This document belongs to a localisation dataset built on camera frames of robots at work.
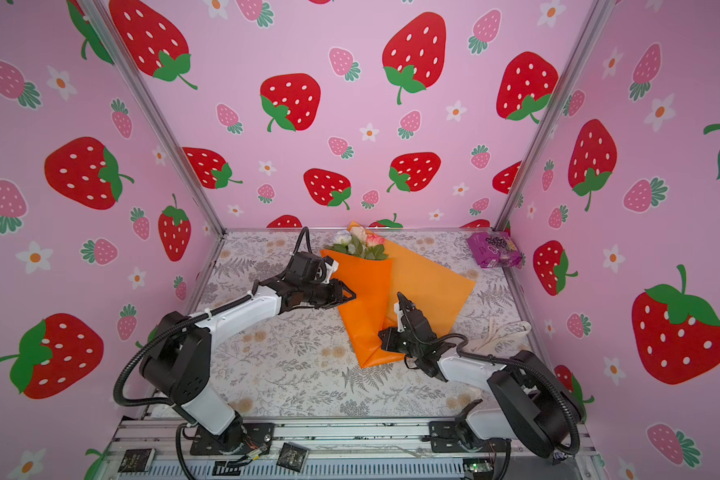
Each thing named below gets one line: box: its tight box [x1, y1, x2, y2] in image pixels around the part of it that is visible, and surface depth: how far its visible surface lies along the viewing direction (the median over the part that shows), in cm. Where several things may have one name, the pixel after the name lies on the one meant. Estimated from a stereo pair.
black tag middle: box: [276, 442, 310, 473], surface depth 71 cm
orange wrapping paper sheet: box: [320, 238, 476, 369], surface depth 103 cm
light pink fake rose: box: [351, 226, 367, 241], surface depth 113 cm
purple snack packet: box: [467, 230, 523, 269], surface depth 109 cm
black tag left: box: [118, 448, 156, 473], surface depth 71 cm
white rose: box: [334, 230, 352, 245], surface depth 110 cm
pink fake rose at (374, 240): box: [366, 234, 386, 247], surface depth 115 cm
